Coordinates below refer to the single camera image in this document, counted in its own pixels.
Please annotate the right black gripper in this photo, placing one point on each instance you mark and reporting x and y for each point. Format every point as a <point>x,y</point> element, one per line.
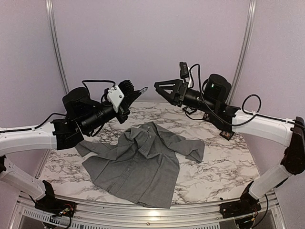
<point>175,97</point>

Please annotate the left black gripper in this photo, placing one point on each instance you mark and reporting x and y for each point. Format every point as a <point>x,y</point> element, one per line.
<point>123,106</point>

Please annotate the blue night scene brooch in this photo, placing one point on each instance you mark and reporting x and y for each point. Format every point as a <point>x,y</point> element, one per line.
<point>143,90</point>

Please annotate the orange portrait brooch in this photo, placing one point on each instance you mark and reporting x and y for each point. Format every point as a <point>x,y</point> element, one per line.
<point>226,135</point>

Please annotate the grey button-up shirt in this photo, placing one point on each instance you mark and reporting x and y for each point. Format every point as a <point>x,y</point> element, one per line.
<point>142,167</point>

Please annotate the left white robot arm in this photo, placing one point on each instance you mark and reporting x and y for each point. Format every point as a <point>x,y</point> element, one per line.
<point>84,117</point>

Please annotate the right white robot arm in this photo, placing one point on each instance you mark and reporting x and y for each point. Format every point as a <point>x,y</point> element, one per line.
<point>211,99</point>

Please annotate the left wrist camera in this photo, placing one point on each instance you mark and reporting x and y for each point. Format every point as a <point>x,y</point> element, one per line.
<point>117,93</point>

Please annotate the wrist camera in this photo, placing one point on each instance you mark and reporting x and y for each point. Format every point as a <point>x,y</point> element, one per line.
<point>185,74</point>
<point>117,93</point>

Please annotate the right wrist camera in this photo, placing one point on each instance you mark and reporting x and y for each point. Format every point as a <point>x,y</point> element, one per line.
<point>185,74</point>

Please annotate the black display frame back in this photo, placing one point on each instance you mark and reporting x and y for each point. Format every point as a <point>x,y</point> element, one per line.
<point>189,110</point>

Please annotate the black display frame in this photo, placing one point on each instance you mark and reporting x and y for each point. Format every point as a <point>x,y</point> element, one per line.
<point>189,110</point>
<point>232,134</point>

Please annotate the black display frame front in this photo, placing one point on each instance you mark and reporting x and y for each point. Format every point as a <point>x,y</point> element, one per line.
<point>232,134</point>

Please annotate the right aluminium frame post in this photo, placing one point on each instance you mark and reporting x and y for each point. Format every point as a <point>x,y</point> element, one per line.
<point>244,49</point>

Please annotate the aluminium frame post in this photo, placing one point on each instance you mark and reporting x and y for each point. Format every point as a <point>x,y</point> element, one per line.
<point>244,49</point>
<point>56,45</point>

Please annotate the front aluminium rail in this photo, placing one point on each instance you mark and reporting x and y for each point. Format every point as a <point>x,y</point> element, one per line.
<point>99,215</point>

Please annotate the left aluminium frame post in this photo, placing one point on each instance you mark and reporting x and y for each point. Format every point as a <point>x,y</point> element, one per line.
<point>56,45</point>

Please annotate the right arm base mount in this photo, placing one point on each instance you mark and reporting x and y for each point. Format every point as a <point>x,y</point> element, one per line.
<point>245,205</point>

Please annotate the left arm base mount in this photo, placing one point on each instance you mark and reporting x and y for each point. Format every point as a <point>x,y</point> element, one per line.
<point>54,205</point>

